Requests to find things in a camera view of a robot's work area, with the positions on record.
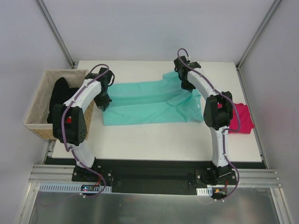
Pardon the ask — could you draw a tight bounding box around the aluminium corner post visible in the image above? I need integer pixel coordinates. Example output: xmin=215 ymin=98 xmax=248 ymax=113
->
xmin=235 ymin=0 xmax=282 ymax=70
xmin=35 ymin=0 xmax=76 ymax=69

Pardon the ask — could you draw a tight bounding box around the black garment in basket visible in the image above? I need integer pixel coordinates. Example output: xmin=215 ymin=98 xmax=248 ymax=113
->
xmin=47 ymin=77 xmax=79 ymax=124

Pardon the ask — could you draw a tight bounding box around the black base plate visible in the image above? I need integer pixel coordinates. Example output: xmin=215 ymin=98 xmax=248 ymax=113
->
xmin=71 ymin=159 xmax=239 ymax=195

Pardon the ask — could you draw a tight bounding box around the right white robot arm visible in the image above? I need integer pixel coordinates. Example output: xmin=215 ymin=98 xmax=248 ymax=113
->
xmin=174 ymin=56 xmax=233 ymax=185

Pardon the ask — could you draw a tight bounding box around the left aluminium corner post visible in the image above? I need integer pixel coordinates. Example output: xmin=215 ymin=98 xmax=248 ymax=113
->
xmin=35 ymin=0 xmax=76 ymax=69

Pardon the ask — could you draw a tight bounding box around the pink folded t-shirt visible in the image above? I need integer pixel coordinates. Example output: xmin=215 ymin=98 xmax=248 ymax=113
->
xmin=228 ymin=103 xmax=255 ymax=134

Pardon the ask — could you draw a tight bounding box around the left white cable duct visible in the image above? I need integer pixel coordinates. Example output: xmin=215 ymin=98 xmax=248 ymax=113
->
xmin=39 ymin=183 xmax=112 ymax=194

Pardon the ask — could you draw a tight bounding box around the wicker laundry basket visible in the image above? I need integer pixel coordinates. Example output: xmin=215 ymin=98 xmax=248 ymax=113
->
xmin=24 ymin=70 xmax=89 ymax=140

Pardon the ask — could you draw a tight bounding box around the teal t-shirt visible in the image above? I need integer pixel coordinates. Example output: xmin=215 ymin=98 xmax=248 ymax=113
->
xmin=103 ymin=71 xmax=203 ymax=126

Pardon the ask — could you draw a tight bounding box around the right white cable duct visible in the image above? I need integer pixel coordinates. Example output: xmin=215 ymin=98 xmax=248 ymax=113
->
xmin=196 ymin=187 xmax=213 ymax=196

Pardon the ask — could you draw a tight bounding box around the white cable duct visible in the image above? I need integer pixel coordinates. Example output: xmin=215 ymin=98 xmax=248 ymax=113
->
xmin=39 ymin=183 xmax=112 ymax=194
xmin=196 ymin=187 xmax=213 ymax=196

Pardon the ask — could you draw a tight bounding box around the right aluminium corner post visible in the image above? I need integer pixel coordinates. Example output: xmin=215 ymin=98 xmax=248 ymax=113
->
xmin=235 ymin=0 xmax=282 ymax=70

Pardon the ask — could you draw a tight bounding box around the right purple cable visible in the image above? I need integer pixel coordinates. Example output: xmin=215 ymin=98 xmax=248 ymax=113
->
xmin=177 ymin=48 xmax=242 ymax=203

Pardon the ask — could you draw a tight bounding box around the aluminium rail frame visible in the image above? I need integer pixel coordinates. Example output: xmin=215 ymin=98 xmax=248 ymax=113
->
xmin=29 ymin=164 xmax=283 ymax=188

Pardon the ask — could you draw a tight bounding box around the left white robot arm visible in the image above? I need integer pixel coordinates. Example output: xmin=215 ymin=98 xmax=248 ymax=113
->
xmin=52 ymin=64 xmax=115 ymax=182

